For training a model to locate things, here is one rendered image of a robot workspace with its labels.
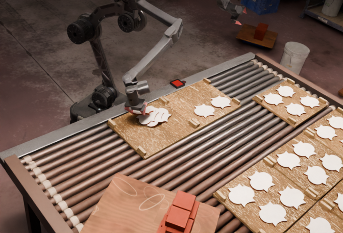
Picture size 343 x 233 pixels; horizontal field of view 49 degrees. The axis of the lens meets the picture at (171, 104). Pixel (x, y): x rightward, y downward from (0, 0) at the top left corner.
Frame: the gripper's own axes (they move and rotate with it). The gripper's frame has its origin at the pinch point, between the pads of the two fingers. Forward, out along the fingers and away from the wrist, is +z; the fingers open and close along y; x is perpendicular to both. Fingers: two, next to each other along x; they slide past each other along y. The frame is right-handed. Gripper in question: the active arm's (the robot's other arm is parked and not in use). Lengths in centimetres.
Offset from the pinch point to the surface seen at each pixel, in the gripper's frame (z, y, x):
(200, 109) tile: 21.7, -27.2, -26.2
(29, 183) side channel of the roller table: -15, 27, 61
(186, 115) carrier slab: 18.9, -20.8, -17.6
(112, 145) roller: 3.7, 7.6, 21.8
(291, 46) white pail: 163, -65, -260
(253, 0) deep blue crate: 204, 8, -412
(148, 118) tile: 7.5, -3.6, -3.2
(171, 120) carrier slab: 15.2, -13.9, -10.0
